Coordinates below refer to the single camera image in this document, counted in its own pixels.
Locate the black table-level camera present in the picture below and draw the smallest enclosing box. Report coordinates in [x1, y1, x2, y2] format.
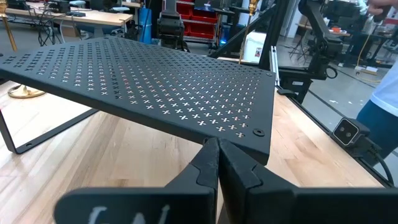
[331, 117, 371, 149]

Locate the person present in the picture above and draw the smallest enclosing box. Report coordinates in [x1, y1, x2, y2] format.
[356, 60, 398, 167]

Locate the black camera cable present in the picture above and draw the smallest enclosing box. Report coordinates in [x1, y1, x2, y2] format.
[363, 139, 396, 187]

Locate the red storage bin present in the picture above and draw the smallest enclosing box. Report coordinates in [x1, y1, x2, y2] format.
[191, 8, 218, 24]
[187, 23, 217, 40]
[177, 2, 192, 19]

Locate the person's hand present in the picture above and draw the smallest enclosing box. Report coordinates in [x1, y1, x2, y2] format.
[366, 0, 398, 16]

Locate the silver aluminium extrusion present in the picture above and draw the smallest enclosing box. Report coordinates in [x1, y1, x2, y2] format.
[269, 45, 280, 86]

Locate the black table edge clamp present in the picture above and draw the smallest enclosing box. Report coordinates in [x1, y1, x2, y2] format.
[275, 88, 298, 97]

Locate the tall gold candlestick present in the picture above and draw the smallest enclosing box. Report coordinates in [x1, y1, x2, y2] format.
[0, 0, 47, 100]
[238, 0, 261, 65]

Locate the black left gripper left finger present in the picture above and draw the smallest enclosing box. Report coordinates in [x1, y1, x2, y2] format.
[54, 138, 220, 224]

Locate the yellow floor cable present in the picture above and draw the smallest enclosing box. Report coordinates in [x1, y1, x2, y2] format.
[356, 29, 383, 83]

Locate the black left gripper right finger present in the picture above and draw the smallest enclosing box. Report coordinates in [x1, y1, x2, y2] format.
[218, 138, 398, 224]

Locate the light wooden workbench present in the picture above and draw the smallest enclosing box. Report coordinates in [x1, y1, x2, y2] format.
[4, 1, 134, 27]

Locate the black perforated metal shelf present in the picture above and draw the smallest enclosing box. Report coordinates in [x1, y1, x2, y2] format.
[0, 35, 277, 166]

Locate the blue cylinder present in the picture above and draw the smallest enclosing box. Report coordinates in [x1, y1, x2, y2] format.
[139, 6, 152, 44]

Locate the white box with label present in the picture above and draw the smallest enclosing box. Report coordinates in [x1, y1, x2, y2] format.
[243, 30, 267, 63]

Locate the black cable bundle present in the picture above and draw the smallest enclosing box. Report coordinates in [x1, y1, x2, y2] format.
[37, 9, 63, 47]

